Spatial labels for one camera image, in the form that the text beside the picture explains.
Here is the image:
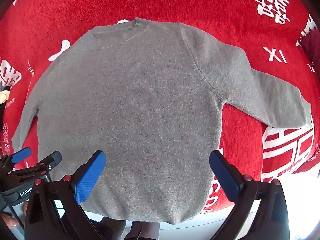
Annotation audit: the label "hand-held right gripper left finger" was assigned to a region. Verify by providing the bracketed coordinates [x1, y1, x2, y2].
[24, 150, 118, 240]

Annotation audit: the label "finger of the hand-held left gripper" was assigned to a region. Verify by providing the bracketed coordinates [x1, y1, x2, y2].
[0, 147, 32, 177]
[10, 151, 62, 183]

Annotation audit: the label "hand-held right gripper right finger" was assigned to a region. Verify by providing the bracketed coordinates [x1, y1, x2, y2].
[209, 149, 290, 240]

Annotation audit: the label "grey knit sweater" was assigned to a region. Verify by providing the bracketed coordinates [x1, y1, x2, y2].
[11, 17, 313, 225]

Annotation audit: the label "person's left hand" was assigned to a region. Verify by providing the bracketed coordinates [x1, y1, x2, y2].
[0, 201, 28, 235]

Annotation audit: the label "cream and black object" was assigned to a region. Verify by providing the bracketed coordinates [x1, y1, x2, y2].
[0, 84, 11, 103]

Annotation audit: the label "person's legs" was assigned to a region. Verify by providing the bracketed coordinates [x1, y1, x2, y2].
[96, 216, 162, 240]

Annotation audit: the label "red printed blanket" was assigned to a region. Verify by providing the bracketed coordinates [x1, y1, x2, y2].
[0, 0, 320, 215]

